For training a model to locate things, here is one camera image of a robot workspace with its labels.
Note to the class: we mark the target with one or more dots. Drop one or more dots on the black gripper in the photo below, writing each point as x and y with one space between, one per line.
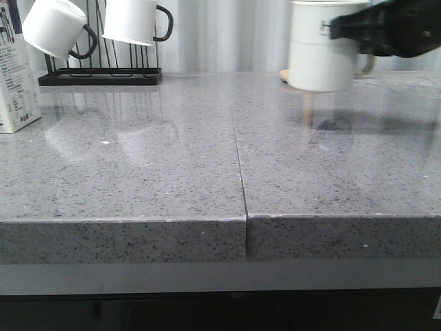
392 28

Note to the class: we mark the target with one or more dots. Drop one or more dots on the white HOME ribbed cup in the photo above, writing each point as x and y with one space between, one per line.
318 63

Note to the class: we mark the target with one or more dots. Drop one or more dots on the white blue milk carton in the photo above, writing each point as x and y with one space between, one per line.
19 102

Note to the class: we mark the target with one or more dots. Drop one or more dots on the wooden mug tree stand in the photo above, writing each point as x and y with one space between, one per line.
284 75

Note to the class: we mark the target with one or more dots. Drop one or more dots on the white mug black handle right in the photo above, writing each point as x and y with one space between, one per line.
134 22

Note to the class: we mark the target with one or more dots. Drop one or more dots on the white mug black handle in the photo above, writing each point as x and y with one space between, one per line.
54 27
134 22

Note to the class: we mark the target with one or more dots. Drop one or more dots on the black wire mug rack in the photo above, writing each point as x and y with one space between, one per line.
113 63

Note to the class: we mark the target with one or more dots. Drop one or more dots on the white mug black handle left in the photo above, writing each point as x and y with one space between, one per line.
54 27

